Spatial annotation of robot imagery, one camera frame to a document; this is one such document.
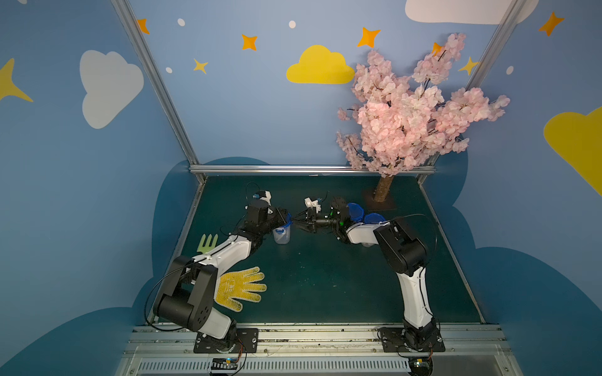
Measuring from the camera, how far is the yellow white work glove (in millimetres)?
835

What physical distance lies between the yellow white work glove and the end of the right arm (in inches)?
9.1

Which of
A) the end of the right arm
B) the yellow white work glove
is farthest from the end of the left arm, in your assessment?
the yellow white work glove

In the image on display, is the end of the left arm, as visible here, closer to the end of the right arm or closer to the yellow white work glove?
the end of the right arm

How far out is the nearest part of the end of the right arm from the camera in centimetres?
Answer: 81
